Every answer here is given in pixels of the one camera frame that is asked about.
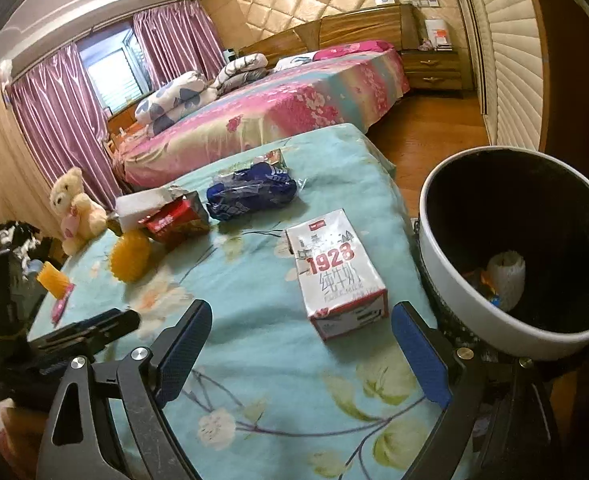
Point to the wooden nightstand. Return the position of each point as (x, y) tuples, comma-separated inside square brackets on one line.
[(433, 70)]

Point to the grey white folded quilt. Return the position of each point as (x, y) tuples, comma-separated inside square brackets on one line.
[(238, 73)]

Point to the cream teddy bear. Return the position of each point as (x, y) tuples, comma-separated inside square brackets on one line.
[(81, 219)]

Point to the red snack bag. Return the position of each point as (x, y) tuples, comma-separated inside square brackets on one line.
[(175, 222)]

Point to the pink toy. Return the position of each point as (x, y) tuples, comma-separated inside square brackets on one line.
[(61, 305)]

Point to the white paper wrapper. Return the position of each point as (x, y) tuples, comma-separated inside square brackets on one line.
[(507, 273)]

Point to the white louvered wardrobe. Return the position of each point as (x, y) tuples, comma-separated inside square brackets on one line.
[(505, 50)]

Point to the light wooden cabinet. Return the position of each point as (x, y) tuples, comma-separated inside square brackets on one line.
[(24, 190)]

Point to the window with blinds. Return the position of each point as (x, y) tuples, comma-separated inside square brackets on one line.
[(116, 66)]

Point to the white orange box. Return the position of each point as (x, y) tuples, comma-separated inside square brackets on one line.
[(438, 34)]

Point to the white red milk carton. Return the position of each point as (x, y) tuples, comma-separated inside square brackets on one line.
[(341, 289)]

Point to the pink pillow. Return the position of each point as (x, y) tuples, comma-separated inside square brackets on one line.
[(357, 47)]

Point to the blue white folded quilt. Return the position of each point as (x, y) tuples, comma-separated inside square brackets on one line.
[(174, 101)]

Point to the pink floral bed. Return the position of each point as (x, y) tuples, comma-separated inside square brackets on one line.
[(357, 88)]

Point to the teal floral bed sheet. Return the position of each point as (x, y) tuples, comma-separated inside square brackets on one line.
[(269, 398)]

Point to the orange foam fruit net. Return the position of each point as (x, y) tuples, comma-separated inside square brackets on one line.
[(128, 260)]

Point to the wooden headboard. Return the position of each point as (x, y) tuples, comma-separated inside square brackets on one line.
[(394, 23)]

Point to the pink curtain left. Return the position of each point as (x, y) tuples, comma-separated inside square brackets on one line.
[(63, 124)]

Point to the blue plastic bag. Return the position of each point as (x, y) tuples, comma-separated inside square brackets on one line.
[(259, 187)]

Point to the pink curtain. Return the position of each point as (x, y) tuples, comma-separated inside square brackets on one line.
[(63, 124), (177, 38)]

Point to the pink curtain right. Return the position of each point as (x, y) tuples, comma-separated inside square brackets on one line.
[(177, 38)]

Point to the white styrofoam block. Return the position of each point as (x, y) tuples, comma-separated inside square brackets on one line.
[(132, 208)]

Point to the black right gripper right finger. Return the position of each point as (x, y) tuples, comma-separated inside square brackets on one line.
[(499, 410)]

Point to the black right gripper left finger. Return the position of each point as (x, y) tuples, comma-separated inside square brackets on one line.
[(81, 440)]

